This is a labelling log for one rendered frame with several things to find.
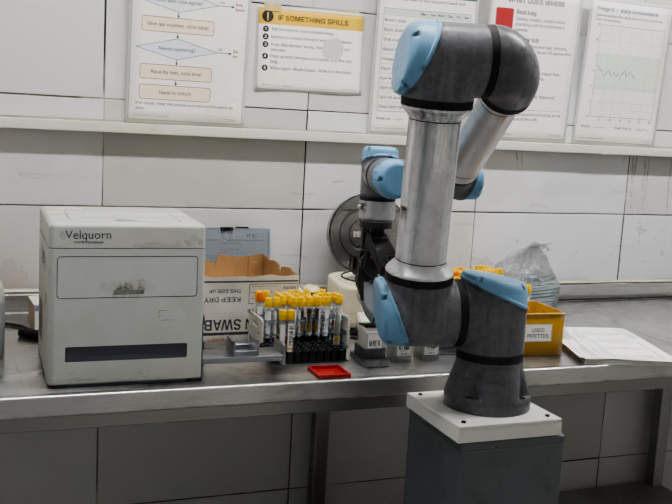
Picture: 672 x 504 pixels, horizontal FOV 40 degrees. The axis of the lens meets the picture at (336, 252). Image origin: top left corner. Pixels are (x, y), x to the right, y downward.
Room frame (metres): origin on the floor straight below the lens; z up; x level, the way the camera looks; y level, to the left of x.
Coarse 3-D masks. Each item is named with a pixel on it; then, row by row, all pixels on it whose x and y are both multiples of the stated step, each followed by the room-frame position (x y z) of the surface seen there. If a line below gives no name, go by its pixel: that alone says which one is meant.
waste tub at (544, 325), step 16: (528, 304) 2.16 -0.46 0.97; (544, 304) 2.13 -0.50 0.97; (528, 320) 2.02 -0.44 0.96; (544, 320) 2.03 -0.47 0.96; (560, 320) 2.04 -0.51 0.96; (528, 336) 2.02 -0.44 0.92; (544, 336) 2.03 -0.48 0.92; (560, 336) 2.04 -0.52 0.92; (528, 352) 2.02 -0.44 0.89; (544, 352) 2.03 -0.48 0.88; (560, 352) 2.04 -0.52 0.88
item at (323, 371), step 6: (312, 366) 1.81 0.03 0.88; (318, 366) 1.82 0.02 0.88; (324, 366) 1.82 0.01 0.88; (330, 366) 1.83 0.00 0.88; (336, 366) 1.83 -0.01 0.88; (312, 372) 1.79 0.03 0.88; (318, 372) 1.79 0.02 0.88; (324, 372) 1.80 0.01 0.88; (330, 372) 1.80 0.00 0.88; (336, 372) 1.80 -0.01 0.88; (342, 372) 1.80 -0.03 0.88; (348, 372) 1.78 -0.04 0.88; (318, 378) 1.75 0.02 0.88; (324, 378) 1.76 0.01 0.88; (330, 378) 1.76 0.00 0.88
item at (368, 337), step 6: (360, 324) 1.91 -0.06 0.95; (360, 330) 1.91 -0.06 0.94; (366, 330) 1.88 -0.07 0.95; (372, 330) 1.89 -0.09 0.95; (360, 336) 1.90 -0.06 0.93; (366, 336) 1.87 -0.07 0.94; (372, 336) 1.88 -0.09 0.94; (378, 336) 1.88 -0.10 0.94; (360, 342) 1.90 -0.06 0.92; (366, 342) 1.87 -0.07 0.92; (372, 342) 1.88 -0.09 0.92; (378, 342) 1.88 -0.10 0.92
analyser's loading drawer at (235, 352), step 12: (228, 336) 1.77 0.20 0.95; (252, 336) 1.79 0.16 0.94; (228, 348) 1.77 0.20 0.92; (240, 348) 1.79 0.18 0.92; (252, 348) 1.78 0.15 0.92; (264, 348) 1.81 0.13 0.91; (276, 348) 1.81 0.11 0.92; (204, 360) 1.71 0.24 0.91; (216, 360) 1.72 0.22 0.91; (228, 360) 1.73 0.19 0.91; (240, 360) 1.74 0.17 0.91; (252, 360) 1.75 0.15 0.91; (264, 360) 1.76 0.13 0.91; (276, 360) 1.77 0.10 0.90
